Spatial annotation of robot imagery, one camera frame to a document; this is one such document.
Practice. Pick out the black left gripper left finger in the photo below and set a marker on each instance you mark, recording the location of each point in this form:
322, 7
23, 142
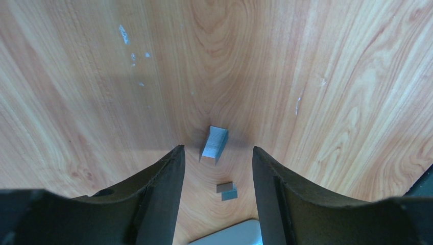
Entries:
141, 209

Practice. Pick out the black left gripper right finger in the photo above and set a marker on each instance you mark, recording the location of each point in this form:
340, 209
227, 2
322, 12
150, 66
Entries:
295, 210

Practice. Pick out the small grey staple strip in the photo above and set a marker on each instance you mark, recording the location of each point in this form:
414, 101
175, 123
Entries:
227, 190

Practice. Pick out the light blue white stapler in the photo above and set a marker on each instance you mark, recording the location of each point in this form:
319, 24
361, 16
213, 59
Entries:
247, 232

